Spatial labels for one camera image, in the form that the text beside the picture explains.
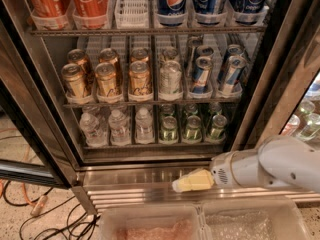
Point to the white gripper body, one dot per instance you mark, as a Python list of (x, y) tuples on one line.
[(224, 170)]

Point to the clear bin left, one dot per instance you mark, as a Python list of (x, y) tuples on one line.
[(151, 222)]

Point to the clear bin right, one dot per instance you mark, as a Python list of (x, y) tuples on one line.
[(253, 219)]

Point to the red bull can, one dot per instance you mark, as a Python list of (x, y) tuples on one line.
[(230, 74), (201, 74)]

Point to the red bull can front right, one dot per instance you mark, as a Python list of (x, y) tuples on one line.
[(230, 74)]

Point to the gold can back left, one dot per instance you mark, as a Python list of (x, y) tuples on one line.
[(80, 58)]

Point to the coca-cola can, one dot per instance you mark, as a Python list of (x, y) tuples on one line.
[(92, 13), (51, 9)]

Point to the water bottle front middle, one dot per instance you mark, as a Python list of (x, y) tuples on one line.
[(119, 128)]

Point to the glass fridge door right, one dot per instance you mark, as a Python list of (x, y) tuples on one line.
[(284, 65)]

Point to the gold can front left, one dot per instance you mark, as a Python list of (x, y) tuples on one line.
[(78, 89)]

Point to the gold can back middle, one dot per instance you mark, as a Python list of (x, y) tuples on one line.
[(110, 55)]

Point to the gold can front middle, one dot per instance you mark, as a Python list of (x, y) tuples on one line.
[(106, 77)]

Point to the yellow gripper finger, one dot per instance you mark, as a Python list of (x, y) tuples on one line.
[(197, 180)]

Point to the coca-cola can right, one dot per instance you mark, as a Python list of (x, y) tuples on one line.
[(92, 13)]

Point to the glass fridge door left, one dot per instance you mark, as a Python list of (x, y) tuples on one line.
[(29, 149)]

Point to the water bottle front left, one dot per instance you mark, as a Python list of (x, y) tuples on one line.
[(93, 131)]

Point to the water bottle front right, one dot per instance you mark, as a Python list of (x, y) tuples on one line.
[(144, 126)]

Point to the water bottle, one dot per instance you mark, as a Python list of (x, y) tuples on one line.
[(93, 131), (119, 128), (144, 126)]

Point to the glass fridge door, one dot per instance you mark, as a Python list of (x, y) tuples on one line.
[(29, 149), (284, 65)]

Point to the green can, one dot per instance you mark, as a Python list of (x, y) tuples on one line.
[(216, 127), (168, 130), (192, 130)]

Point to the gold can front right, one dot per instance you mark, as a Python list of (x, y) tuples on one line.
[(140, 80)]

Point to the red bull can front left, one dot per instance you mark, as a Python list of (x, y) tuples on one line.
[(201, 74)]

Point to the empty white plastic tray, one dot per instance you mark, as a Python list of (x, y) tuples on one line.
[(132, 14)]

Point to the coca-cola can left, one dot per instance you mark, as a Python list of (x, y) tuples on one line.
[(51, 9)]

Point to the silver white can front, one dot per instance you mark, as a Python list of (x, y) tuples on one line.
[(170, 81)]

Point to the clear bin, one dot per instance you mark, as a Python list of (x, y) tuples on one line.
[(151, 222), (253, 219)]

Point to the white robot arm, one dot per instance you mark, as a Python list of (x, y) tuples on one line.
[(281, 161)]

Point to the gold can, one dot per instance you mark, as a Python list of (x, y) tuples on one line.
[(110, 55), (106, 77), (78, 89), (140, 54), (140, 80), (80, 58)]

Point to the gold can back right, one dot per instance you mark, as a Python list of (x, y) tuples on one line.
[(140, 54)]

